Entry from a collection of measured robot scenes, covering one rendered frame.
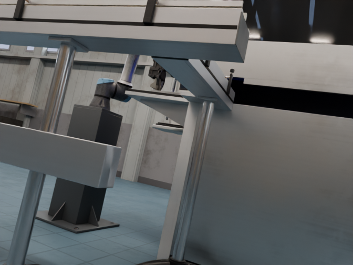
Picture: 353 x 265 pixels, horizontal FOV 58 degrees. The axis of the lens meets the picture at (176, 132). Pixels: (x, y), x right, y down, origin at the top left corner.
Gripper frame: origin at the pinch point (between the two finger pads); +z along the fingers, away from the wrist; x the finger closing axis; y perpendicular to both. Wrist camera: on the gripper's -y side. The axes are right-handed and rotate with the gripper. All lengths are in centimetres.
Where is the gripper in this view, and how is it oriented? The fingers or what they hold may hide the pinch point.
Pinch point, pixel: (158, 92)
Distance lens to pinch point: 190.3
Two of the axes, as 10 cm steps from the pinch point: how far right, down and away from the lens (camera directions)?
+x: -3.5, -1.6, -9.2
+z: -2.0, 9.8, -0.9
